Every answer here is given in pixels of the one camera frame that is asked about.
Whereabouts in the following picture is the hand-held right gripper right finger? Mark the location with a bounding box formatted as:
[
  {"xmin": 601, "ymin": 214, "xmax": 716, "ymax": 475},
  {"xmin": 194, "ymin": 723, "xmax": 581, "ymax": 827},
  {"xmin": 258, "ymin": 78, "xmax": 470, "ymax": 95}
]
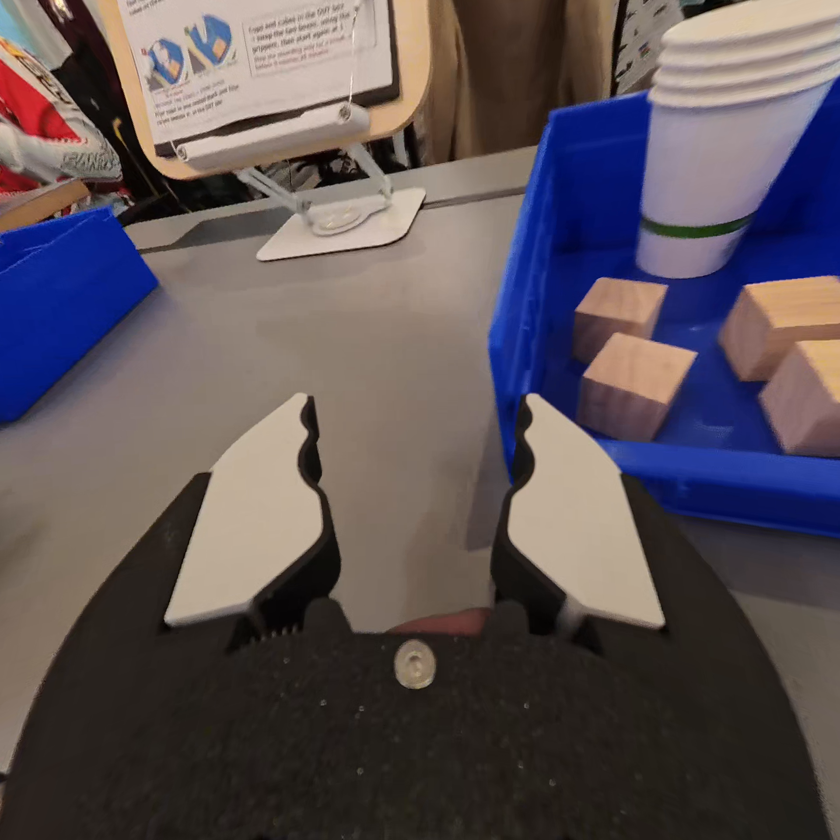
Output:
[{"xmin": 491, "ymin": 392, "xmax": 666, "ymax": 644}]

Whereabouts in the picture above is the stack of white paper cups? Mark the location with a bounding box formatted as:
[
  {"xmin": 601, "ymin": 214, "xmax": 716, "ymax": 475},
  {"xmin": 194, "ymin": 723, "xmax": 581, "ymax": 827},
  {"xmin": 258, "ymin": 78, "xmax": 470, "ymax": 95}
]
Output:
[{"xmin": 635, "ymin": 0, "xmax": 840, "ymax": 280}]

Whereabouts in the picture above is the white patterned garment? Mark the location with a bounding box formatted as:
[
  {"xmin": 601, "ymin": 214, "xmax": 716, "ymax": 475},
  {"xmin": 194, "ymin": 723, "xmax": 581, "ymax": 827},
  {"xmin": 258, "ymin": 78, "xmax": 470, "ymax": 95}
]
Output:
[{"xmin": 613, "ymin": 0, "xmax": 686, "ymax": 96}]

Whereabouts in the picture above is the blue plastic bin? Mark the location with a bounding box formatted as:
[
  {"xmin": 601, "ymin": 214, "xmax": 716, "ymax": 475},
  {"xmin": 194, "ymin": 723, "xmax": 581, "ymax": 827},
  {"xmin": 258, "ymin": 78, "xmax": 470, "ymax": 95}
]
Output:
[
  {"xmin": 489, "ymin": 79, "xmax": 840, "ymax": 539},
  {"xmin": 0, "ymin": 206, "xmax": 160, "ymax": 424}
]

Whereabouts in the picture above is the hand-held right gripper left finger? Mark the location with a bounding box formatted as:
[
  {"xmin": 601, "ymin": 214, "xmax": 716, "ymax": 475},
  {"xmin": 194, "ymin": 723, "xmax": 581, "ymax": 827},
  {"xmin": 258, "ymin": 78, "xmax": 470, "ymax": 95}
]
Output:
[{"xmin": 163, "ymin": 392, "xmax": 343, "ymax": 637}]

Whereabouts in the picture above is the wooden cube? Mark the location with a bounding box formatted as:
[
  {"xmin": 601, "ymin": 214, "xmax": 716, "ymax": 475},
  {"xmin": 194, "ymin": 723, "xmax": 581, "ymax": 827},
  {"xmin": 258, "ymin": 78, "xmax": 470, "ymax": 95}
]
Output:
[
  {"xmin": 760, "ymin": 340, "xmax": 840, "ymax": 457},
  {"xmin": 718, "ymin": 276, "xmax": 840, "ymax": 382},
  {"xmin": 577, "ymin": 332, "xmax": 698, "ymax": 442},
  {"xmin": 574, "ymin": 277, "xmax": 669, "ymax": 365}
]

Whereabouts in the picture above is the beige coat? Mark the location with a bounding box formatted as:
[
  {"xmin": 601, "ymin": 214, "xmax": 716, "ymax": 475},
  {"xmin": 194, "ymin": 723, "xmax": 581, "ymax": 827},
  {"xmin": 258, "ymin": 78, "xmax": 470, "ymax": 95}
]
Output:
[{"xmin": 427, "ymin": 0, "xmax": 618, "ymax": 165}]

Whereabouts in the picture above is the brown cardboard panel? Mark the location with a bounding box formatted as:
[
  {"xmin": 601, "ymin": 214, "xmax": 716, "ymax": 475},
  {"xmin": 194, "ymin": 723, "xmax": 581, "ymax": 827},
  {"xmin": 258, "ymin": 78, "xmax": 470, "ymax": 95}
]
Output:
[{"xmin": 0, "ymin": 180, "xmax": 89, "ymax": 227}]

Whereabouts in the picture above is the red and white jacket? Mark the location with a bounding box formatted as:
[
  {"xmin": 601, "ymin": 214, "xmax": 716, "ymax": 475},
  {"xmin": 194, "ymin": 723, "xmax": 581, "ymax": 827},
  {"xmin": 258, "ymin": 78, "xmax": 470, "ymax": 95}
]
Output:
[{"xmin": 0, "ymin": 36, "xmax": 126, "ymax": 194}]

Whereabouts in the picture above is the instruction sheet on wooden stand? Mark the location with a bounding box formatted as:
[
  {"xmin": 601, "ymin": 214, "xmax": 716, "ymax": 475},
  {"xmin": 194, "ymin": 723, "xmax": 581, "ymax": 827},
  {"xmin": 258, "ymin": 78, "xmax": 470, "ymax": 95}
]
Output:
[{"xmin": 98, "ymin": 0, "xmax": 434, "ymax": 181}]

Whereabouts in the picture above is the black garment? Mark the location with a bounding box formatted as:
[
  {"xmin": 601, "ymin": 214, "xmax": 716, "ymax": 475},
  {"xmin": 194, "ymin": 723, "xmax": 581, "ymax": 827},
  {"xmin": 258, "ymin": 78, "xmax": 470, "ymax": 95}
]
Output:
[{"xmin": 39, "ymin": 0, "xmax": 165, "ymax": 211}]

